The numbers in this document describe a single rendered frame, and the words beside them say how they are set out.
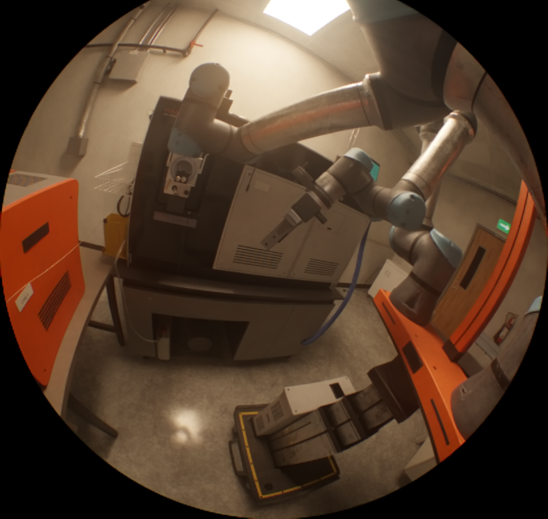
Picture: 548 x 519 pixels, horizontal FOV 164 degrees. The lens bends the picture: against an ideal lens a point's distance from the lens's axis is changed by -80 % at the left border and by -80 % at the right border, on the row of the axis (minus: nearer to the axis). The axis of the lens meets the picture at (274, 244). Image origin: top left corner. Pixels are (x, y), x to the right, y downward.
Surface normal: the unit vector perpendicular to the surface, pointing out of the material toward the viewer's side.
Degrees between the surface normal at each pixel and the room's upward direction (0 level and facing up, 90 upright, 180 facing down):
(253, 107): 90
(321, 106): 106
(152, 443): 0
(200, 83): 90
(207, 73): 90
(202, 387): 0
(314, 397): 0
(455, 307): 90
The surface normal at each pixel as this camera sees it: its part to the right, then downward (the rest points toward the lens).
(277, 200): 0.34, 0.45
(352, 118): -0.27, 0.92
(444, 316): -0.87, -0.18
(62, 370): 0.36, -0.87
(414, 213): 0.01, 0.36
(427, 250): -0.92, -0.37
